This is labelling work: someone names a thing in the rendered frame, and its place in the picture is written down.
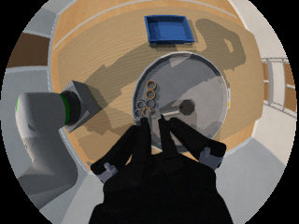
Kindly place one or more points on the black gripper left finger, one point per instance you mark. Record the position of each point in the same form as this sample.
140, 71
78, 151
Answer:
120, 153

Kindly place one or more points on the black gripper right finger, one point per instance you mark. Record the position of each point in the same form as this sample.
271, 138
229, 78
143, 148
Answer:
205, 150

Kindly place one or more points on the blue plastic crate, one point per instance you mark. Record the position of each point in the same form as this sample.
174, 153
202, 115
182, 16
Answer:
170, 29

